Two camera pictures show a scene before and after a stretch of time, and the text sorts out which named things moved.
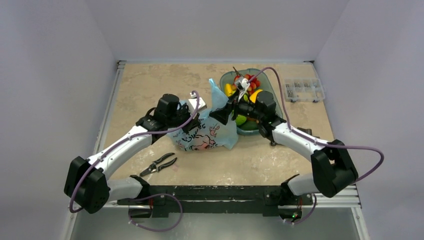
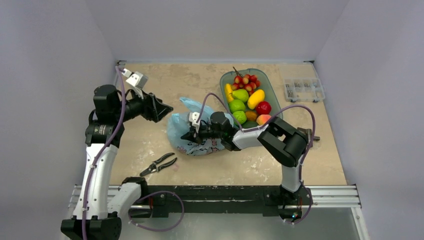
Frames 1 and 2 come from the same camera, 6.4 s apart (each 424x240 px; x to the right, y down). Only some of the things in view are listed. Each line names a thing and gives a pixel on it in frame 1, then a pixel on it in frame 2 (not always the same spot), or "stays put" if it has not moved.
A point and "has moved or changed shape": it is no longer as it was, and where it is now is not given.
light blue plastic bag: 212,132 has moved or changed shape
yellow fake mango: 253,97 stays put
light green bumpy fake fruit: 240,119 stays put
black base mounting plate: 212,201 stays put
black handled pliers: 153,167 stays put
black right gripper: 230,108 → 199,132
